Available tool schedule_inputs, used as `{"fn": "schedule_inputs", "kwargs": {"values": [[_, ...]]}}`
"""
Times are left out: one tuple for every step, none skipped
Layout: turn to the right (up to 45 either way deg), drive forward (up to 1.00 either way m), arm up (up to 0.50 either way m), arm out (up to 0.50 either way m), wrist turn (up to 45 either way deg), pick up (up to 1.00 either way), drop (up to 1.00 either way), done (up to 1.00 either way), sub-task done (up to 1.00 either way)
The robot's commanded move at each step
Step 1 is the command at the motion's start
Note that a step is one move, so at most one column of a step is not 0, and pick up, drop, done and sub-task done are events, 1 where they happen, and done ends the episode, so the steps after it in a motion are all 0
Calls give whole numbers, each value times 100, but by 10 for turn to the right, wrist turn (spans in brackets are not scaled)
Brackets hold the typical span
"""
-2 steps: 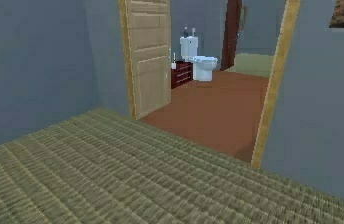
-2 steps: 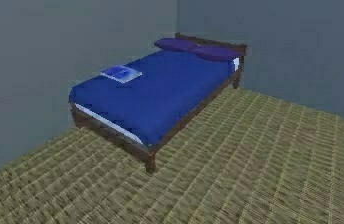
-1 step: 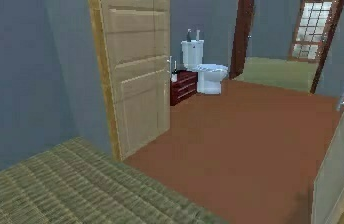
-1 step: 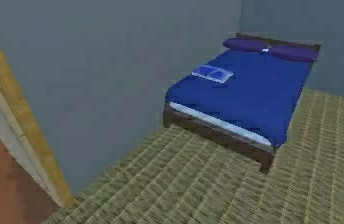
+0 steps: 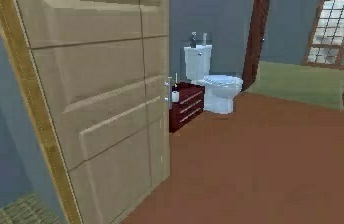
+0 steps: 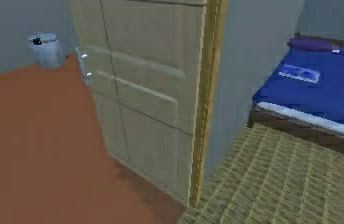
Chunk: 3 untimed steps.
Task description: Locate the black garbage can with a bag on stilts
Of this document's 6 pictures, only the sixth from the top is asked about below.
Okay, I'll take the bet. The silver grey trash bin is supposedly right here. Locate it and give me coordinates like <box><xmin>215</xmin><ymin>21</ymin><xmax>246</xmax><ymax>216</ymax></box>
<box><xmin>27</xmin><ymin>32</ymin><xmax>64</xmax><ymax>70</ymax></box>

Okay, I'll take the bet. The silver door handle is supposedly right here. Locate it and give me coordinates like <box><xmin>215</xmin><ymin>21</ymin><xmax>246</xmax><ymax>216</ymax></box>
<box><xmin>74</xmin><ymin>46</ymin><xmax>93</xmax><ymax>88</ymax></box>

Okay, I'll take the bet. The bed with blue cover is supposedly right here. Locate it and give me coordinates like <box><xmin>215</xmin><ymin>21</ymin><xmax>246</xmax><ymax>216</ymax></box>
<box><xmin>246</xmin><ymin>32</ymin><xmax>344</xmax><ymax>162</ymax></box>

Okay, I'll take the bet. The beige panelled room door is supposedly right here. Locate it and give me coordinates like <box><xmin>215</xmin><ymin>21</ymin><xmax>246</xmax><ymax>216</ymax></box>
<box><xmin>68</xmin><ymin>0</ymin><xmax>228</xmax><ymax>209</ymax></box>

